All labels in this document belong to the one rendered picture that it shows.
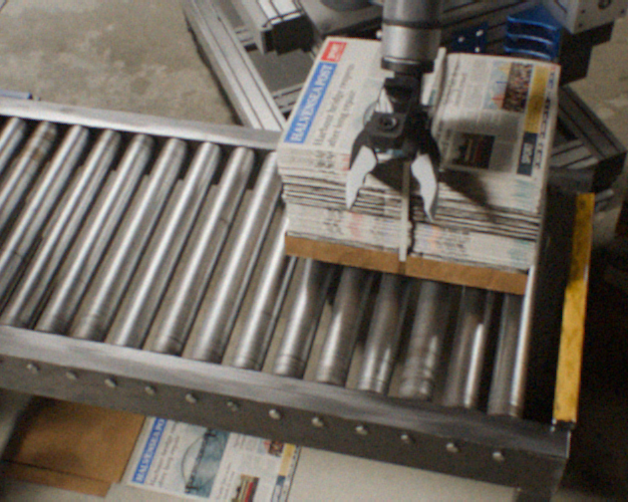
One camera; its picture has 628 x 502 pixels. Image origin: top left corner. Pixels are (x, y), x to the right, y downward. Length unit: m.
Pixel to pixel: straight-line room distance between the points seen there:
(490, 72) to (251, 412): 0.63
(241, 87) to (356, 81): 1.30
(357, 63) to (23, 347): 0.68
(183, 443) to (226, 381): 0.88
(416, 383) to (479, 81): 0.46
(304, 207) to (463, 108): 0.28
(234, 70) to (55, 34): 0.89
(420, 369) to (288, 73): 1.52
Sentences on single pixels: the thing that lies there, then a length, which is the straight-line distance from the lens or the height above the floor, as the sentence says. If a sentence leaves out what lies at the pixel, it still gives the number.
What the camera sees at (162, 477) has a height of 0.01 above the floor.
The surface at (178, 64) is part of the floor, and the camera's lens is 3.17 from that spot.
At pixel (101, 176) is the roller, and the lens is 1.72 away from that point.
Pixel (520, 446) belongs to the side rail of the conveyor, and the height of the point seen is 0.80.
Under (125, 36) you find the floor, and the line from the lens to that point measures 3.34.
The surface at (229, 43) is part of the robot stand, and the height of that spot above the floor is 0.23.
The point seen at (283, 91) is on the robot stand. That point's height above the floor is 0.23.
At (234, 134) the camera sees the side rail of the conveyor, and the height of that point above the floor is 0.80.
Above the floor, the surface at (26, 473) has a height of 0.00.
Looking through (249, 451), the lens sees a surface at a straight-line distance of 2.23.
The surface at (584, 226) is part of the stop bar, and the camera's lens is 1.55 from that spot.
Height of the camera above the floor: 1.98
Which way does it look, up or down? 51 degrees down
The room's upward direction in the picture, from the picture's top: 6 degrees counter-clockwise
